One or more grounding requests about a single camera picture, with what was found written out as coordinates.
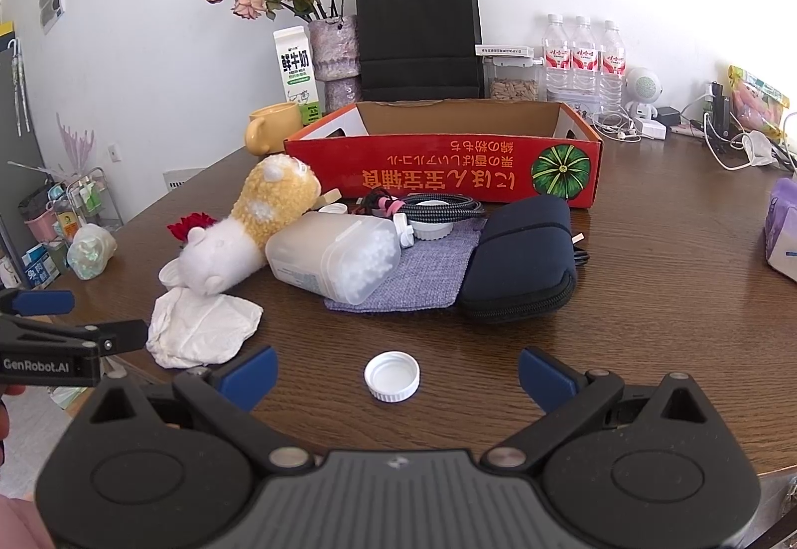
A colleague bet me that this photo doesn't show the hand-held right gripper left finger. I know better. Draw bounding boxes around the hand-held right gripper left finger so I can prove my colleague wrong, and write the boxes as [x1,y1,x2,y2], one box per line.
[73,346,315,475]

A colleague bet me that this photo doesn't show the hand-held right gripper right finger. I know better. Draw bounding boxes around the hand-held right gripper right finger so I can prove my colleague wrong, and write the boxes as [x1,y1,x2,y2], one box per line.
[481,346,726,474]

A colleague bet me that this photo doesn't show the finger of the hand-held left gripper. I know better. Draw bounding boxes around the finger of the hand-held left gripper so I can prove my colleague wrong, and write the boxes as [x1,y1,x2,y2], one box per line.
[0,290,76,318]
[0,317,150,356]

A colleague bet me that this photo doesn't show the clear plastic bag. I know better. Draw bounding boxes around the clear plastic bag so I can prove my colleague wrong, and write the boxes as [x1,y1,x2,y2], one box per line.
[66,223,119,281]

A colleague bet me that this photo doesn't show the white tissue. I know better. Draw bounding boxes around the white tissue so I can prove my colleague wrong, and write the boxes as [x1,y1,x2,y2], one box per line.
[145,286,265,370]

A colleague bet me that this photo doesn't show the navy zip pouch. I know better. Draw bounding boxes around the navy zip pouch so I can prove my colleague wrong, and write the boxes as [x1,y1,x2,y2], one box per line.
[457,194,577,325]

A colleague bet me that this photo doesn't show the white bottle cap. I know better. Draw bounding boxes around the white bottle cap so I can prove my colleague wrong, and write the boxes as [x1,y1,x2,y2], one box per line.
[364,350,422,404]

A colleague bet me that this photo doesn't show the translucent plastic container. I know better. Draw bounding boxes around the translucent plastic container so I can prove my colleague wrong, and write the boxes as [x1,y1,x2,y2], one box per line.
[265,210,415,307]

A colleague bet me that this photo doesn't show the purple woven cloth pouch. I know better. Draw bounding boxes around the purple woven cloth pouch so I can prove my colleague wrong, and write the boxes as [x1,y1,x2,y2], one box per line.
[324,228,484,313]

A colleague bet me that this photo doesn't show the yellow white plush toy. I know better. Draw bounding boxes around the yellow white plush toy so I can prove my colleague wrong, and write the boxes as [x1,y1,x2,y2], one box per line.
[176,153,323,296]

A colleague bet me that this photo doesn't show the white ribbed jar lid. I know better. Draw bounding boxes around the white ribbed jar lid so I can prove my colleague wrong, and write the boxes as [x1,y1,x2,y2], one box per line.
[410,200,459,242]

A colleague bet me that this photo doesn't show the braided black white cable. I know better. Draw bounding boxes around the braided black white cable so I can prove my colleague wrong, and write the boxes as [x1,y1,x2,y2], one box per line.
[357,192,487,227]

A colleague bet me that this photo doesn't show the red cardboard box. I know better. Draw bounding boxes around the red cardboard box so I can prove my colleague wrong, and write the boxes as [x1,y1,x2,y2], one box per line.
[283,101,604,211]

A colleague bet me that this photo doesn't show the red artificial flower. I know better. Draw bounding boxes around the red artificial flower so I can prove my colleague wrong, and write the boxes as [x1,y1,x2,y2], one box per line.
[166,214,218,242]

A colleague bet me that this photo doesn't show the dark grey refrigerator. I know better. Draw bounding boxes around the dark grey refrigerator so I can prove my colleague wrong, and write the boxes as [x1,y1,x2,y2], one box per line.
[0,19,46,254]

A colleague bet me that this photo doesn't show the pink feather decoration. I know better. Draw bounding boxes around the pink feather decoration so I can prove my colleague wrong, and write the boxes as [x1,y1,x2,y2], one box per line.
[54,112,96,177]

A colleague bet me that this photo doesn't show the yellow mug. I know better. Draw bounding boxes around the yellow mug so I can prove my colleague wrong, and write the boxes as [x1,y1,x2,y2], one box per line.
[244,101,305,157]

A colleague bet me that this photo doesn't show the white earphones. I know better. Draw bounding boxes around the white earphones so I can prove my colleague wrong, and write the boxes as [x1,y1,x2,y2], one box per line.
[591,109,646,142]

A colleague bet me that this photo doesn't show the purple tissue pack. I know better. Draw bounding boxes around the purple tissue pack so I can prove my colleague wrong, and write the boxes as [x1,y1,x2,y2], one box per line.
[762,178,797,276]

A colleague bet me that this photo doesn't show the clear container of seeds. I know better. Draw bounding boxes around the clear container of seeds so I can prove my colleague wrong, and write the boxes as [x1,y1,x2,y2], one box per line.
[484,56,546,103]

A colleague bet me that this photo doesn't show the white green milk carton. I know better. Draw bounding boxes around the white green milk carton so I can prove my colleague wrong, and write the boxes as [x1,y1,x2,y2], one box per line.
[273,25,325,127]

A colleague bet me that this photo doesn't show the white robot speaker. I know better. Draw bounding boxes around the white robot speaker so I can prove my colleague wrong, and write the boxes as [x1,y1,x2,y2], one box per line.
[622,66,664,121]

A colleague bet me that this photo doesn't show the white face mask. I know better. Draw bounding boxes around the white face mask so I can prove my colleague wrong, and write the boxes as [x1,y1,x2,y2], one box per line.
[743,130,780,167]

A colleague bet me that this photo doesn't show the black device stand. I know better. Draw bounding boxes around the black device stand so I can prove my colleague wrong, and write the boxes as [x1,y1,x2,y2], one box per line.
[703,81,733,142]

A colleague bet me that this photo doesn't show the purple speckled vase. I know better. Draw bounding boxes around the purple speckled vase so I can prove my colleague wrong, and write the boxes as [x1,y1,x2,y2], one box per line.
[307,14,363,115]

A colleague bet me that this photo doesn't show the flat white box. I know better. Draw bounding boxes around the flat white box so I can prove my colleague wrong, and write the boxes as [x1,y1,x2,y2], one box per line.
[476,44,537,60]

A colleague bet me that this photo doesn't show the yellow pink snack packet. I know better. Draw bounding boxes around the yellow pink snack packet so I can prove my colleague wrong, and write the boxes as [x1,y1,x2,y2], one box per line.
[728,64,791,142]

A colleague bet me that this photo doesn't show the black paper bag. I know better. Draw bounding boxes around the black paper bag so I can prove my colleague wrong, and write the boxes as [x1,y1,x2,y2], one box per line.
[354,0,486,103]

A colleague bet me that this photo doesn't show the wire rack cart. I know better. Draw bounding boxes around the wire rack cart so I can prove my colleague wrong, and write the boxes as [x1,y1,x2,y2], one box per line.
[18,167,126,288]

